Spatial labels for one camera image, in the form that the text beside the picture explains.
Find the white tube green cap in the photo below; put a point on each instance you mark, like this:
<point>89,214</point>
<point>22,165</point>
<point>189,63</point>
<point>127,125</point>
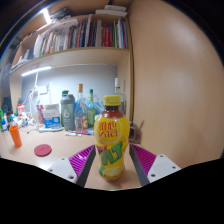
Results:
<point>73,133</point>

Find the white LED bar lamp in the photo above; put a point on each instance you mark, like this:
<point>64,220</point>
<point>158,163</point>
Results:
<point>36,70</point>

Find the green plastic bottle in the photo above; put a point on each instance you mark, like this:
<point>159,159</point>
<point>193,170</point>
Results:
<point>64,93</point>

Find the white ceiling tube light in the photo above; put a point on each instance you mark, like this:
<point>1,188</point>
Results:
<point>45,15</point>

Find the brown mug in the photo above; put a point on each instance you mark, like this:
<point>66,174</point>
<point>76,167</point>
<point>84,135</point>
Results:
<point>135,131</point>

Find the yellow lemon tea bottle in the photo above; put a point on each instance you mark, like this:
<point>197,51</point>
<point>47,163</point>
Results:
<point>111,140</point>

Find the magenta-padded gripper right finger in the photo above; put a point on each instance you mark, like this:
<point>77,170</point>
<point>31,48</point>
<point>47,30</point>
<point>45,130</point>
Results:
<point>145,158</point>

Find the clear glass bottle white cap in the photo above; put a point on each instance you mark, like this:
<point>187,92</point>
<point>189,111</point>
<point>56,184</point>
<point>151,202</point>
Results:
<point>117,90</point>

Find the flat round red coaster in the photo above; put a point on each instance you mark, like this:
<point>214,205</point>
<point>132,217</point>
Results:
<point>42,150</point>

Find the orange plastic cup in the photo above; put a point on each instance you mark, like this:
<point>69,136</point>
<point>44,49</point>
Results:
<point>15,136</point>

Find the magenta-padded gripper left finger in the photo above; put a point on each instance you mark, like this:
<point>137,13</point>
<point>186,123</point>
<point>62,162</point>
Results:
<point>80,160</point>

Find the blue and white carton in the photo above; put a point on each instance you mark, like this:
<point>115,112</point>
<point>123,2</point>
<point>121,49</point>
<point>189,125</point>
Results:
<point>52,116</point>

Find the slim green glass bottle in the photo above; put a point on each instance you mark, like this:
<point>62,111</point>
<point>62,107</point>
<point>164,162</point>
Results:
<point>91,111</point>

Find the magenta pouch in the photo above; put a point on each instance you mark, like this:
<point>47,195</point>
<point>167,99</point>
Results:
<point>40,114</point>

